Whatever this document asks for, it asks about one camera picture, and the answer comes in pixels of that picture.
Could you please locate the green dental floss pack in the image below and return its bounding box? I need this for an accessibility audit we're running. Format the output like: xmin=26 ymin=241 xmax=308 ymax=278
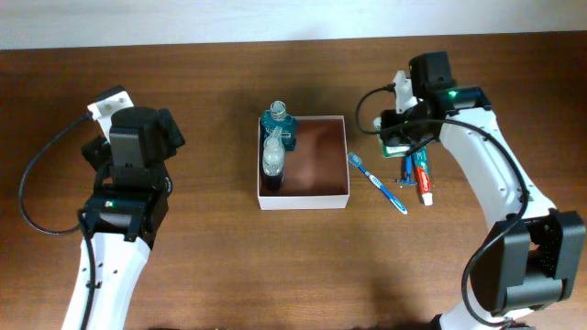
xmin=372 ymin=116 xmax=410 ymax=158

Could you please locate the blue white toothbrush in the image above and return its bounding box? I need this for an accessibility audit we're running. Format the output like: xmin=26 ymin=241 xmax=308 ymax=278
xmin=348 ymin=152 xmax=408 ymax=215

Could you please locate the clear spray bottle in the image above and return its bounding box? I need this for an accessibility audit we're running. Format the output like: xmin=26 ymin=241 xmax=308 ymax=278
xmin=261 ymin=126 xmax=285 ymax=191

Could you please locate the blue mouthwash bottle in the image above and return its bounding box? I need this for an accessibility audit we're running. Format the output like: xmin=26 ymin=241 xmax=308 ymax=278
xmin=260 ymin=100 xmax=297 ymax=152

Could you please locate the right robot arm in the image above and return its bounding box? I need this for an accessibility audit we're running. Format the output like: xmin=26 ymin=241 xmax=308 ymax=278
xmin=379 ymin=51 xmax=586 ymax=329

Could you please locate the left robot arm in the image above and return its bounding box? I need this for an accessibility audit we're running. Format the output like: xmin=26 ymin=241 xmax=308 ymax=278
xmin=62 ymin=106 xmax=185 ymax=329

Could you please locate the red green toothpaste tube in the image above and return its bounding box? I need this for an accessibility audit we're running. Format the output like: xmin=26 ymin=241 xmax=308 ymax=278
xmin=412 ymin=147 xmax=433 ymax=206

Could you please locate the white cardboard box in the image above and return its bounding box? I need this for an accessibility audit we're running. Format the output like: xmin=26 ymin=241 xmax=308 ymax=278
xmin=257 ymin=115 xmax=350 ymax=211

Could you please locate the left black cable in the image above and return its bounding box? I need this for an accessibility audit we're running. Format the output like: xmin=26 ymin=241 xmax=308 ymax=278
xmin=17 ymin=111 xmax=98 ymax=330

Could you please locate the black cable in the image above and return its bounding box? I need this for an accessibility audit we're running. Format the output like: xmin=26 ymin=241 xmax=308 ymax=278
xmin=355 ymin=83 xmax=532 ymax=328
xmin=17 ymin=111 xmax=98 ymax=330

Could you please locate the right black cable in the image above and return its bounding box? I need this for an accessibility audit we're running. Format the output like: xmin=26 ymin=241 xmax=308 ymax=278
xmin=355 ymin=83 xmax=532 ymax=328

